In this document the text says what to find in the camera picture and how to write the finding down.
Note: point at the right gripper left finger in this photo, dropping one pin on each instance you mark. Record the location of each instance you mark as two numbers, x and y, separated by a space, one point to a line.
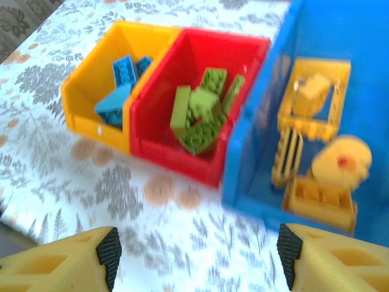
60 267

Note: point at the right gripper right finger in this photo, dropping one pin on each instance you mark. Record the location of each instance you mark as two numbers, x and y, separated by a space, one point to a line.
319 267

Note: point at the orange lego brick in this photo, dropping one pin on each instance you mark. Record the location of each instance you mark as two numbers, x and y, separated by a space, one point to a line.
319 210
313 89

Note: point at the orange round lego piece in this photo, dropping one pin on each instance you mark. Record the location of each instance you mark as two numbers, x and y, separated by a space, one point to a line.
334 170

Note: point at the yellow black striped lego brick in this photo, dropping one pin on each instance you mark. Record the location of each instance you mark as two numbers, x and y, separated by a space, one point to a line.
287 158

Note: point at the yellow lego window frame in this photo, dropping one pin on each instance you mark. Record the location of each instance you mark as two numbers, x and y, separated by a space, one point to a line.
307 127

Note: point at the red plastic bin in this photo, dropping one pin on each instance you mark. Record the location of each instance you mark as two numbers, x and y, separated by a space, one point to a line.
170 164

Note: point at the blue lego brick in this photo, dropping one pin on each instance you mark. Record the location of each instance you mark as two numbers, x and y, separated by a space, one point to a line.
143 67
112 120
123 71

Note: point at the blue plastic bin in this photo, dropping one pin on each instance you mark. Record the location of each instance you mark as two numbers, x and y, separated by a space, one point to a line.
258 121

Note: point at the blue sloped lego piece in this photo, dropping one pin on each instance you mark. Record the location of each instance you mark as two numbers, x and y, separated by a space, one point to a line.
114 102

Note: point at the yellow plastic bin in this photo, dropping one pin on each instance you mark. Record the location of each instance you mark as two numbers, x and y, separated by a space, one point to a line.
91 85

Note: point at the small green lego brick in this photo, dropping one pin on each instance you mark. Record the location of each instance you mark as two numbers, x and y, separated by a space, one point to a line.
205 103

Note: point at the floral patterned table cover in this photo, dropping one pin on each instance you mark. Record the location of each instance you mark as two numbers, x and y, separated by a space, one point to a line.
76 188

